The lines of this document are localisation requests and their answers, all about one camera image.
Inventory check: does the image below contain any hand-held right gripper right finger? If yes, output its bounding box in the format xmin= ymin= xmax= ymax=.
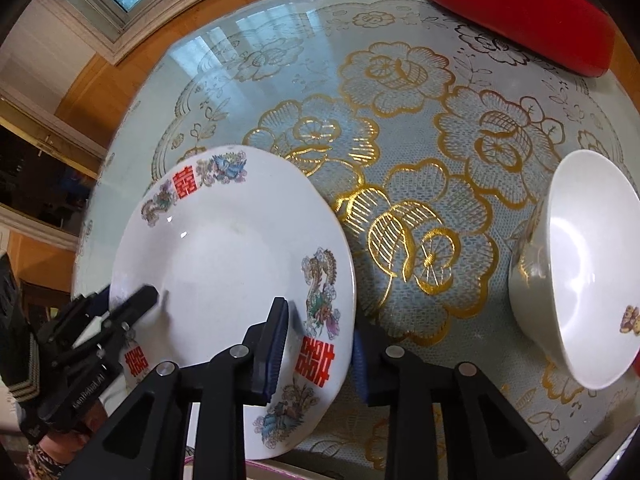
xmin=352 ymin=327 xmax=571 ymax=480

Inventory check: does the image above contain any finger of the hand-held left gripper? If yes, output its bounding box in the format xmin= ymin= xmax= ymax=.
xmin=37 ymin=285 xmax=112 ymax=356
xmin=75 ymin=285 xmax=160 ymax=361

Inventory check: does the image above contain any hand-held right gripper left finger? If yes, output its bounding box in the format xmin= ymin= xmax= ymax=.
xmin=62 ymin=297 xmax=291 ymax=480

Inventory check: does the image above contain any white dragon print plate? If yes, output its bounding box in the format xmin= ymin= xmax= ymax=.
xmin=109 ymin=145 xmax=357 ymax=461

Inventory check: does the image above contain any pink floral plate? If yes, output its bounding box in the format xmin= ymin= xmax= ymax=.
xmin=182 ymin=452 xmax=306 ymax=480

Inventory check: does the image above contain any white bowl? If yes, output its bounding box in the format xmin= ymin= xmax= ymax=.
xmin=508 ymin=149 xmax=640 ymax=390

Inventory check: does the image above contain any person's left forearm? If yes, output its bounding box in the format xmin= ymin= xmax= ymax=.
xmin=25 ymin=442 xmax=68 ymax=478

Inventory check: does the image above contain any person's left hand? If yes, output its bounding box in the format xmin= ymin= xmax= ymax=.
xmin=42 ymin=410 xmax=96 ymax=466

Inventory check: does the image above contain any red electric pot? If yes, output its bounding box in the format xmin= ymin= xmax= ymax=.
xmin=414 ymin=0 xmax=617 ymax=78

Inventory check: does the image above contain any wooden door frame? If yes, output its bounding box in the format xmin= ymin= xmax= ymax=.
xmin=0 ymin=100 xmax=108 ymax=251

